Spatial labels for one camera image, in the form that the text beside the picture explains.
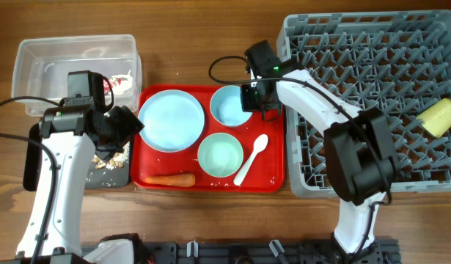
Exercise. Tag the white plastic spoon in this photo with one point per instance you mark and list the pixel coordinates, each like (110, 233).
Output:
(259, 145)

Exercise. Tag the grey dishwasher rack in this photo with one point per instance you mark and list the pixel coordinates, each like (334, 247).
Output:
(399, 62)

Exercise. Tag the red snack wrapper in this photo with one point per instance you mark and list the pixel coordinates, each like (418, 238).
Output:
(109, 85)

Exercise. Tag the yellow plastic cup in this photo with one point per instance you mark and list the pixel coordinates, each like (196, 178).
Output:
(436, 120)

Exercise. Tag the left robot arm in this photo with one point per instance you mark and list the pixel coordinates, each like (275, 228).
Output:
(71, 137)

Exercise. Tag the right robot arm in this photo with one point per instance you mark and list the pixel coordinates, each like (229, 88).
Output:
(361, 160)

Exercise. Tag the food scraps pile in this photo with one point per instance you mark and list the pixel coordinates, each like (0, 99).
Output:
(111, 174)

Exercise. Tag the black tray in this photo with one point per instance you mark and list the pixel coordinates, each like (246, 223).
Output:
(32, 167)

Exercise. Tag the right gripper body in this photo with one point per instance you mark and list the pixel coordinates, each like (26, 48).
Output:
(270, 110)

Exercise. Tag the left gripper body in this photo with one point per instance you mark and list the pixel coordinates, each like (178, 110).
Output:
(113, 143)

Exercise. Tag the light green bowl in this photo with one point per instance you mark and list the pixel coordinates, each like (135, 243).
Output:
(220, 155)

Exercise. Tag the white tissue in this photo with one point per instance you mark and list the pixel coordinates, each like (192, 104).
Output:
(121, 83)

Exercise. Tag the light blue plate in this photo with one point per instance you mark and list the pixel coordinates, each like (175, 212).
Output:
(173, 120)

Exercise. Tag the orange carrot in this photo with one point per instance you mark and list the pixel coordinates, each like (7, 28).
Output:
(181, 180)

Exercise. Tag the clear plastic bin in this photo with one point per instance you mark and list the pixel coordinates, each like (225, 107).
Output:
(42, 65)

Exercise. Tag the light blue bowl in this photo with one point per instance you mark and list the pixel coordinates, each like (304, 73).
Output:
(226, 106)

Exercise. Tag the red serving tray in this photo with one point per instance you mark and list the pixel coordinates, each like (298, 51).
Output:
(266, 175)

